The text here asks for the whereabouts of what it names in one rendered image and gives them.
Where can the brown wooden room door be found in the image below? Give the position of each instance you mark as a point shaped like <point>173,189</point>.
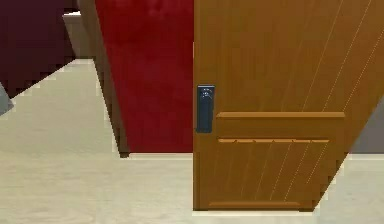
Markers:
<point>273,66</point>

